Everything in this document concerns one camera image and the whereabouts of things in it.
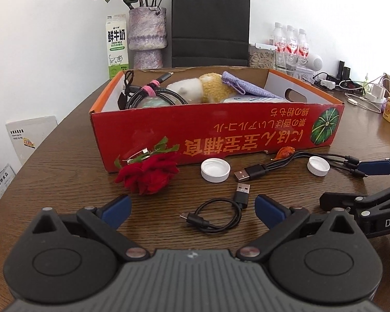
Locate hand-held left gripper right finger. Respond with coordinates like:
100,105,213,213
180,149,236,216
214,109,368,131
237,194,365,262

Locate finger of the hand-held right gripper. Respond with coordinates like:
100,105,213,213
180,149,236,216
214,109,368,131
320,187,390,215
357,157,390,179

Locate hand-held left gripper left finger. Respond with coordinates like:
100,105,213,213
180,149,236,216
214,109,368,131
21,194,150,262

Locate short black charging cable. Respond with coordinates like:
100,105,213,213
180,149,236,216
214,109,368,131
179,183,251,233

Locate white plastic bottle cap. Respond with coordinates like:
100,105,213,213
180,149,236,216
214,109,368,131
200,158,231,183
307,156,330,177

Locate black multi-head charging cable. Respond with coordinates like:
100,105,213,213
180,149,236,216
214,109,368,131
235,152,368,183

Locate red fabric rose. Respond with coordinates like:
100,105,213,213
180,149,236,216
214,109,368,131
114,136,180,196

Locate small orange dried rosebud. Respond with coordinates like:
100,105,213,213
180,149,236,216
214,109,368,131
270,146,296,161

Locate red cardboard box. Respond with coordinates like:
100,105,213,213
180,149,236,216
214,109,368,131
89,67,347,173

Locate light green packet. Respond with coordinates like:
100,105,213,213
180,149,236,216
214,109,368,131
140,99,168,108

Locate braided cable with pink tie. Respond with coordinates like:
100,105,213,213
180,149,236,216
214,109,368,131
118,70,189,110

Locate purple drawstring pouch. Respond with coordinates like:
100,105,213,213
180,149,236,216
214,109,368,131
222,71,285,100

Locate white power adapter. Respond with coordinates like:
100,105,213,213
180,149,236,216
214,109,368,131
370,83,389,103

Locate sunglasses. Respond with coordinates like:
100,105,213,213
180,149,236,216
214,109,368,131
340,80,365,92

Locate white printed tin box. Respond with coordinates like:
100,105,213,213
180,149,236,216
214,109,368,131
294,65,316,83

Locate white round speaker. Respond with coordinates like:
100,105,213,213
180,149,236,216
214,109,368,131
307,55,326,72

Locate white and yellow plush toy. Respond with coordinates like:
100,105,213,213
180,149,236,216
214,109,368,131
166,73,238,104

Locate clear jar of seeds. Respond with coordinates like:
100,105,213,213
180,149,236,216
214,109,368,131
248,42,277,69

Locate white and green milk carton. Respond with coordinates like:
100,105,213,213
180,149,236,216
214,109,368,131
105,14,131,80

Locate purple mottled vase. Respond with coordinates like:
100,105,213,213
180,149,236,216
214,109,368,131
128,6,168,70

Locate black paper bag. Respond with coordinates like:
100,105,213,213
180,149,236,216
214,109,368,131
171,0,251,69

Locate white cable with puck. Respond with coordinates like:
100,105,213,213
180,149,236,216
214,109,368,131
344,93,382,114

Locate chargers and cables cluster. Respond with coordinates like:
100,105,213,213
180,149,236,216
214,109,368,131
312,71,365,92

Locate white wall panel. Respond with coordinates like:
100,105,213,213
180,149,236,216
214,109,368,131
5,115,57,176

